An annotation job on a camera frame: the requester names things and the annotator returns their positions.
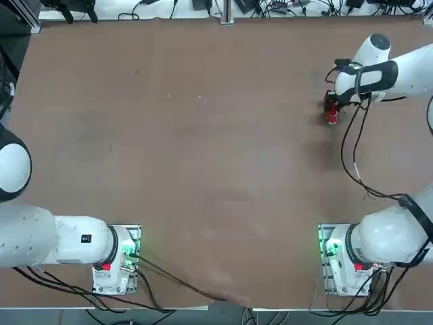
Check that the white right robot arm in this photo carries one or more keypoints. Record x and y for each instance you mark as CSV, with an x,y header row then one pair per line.
x,y
412,74

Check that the flat black box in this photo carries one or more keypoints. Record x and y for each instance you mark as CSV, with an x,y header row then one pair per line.
x,y
355,2

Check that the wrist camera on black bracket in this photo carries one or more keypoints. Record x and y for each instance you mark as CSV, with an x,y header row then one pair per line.
x,y
343,62

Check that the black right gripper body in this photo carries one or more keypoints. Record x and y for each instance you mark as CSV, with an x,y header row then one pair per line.
x,y
342,97

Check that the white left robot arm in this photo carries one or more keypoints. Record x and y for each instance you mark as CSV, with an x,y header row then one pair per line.
x,y
74,240

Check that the small black power adapter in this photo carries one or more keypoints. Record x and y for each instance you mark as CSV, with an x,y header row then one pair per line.
x,y
149,1

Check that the aluminium profile post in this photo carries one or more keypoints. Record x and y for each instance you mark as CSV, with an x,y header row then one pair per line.
x,y
227,13

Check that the red toy car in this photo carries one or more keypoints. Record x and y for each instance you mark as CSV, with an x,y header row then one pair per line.
x,y
332,116

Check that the grey aluminium corner rail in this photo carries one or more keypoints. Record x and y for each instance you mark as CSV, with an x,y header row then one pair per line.
x,y
32,20

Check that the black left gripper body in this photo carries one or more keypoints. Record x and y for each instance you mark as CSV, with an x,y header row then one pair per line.
x,y
67,2

